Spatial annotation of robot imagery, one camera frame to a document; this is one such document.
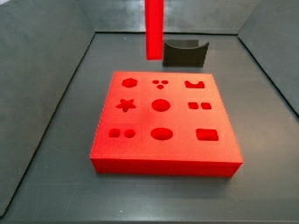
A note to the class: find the long red arch peg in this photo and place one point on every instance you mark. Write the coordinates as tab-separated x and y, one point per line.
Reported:
154	22

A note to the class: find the black arch holder block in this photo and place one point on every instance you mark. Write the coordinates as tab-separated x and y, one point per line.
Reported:
184	53

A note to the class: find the red shape sorter board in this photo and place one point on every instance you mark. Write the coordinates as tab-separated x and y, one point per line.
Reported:
164	126

